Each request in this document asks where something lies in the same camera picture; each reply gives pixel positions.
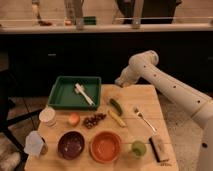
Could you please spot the translucent plastic container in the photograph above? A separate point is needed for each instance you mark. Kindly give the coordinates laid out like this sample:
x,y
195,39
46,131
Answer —
x,y
35,145

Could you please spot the orange bowl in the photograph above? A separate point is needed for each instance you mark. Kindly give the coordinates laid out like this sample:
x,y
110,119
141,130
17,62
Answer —
x,y
105,147

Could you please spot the red grapes bunch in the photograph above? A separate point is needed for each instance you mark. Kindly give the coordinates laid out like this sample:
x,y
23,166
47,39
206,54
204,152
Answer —
x,y
90,122

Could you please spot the silver fork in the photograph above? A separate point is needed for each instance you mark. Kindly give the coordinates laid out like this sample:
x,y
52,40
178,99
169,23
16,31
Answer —
x,y
139,114

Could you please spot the wooden table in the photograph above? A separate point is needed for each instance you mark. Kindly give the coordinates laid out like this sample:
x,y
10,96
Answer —
x,y
144,98

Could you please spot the dark background cabinet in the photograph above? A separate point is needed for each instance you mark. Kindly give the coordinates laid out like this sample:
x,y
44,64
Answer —
x,y
36,60

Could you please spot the green plastic tray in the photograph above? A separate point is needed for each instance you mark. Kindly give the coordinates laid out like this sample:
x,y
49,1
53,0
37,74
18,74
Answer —
x,y
64,96

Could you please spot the black scrub brush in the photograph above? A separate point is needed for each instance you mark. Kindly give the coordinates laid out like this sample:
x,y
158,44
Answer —
x,y
159,148

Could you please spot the purple bowl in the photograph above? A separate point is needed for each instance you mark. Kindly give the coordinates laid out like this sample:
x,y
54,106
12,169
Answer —
x,y
71,145

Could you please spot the green cucumber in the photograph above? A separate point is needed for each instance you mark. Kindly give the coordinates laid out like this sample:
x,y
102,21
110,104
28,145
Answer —
x,y
116,105

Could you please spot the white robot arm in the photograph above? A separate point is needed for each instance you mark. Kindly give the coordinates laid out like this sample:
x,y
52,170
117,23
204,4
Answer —
x,y
197,104

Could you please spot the yellow banana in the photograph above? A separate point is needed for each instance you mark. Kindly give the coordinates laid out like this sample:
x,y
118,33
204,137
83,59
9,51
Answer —
x,y
114,116

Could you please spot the orange peach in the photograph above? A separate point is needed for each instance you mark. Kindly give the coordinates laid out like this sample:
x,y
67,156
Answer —
x,y
73,119

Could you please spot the green cup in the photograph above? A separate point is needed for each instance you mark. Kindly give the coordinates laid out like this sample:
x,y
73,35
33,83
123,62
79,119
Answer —
x,y
138,149

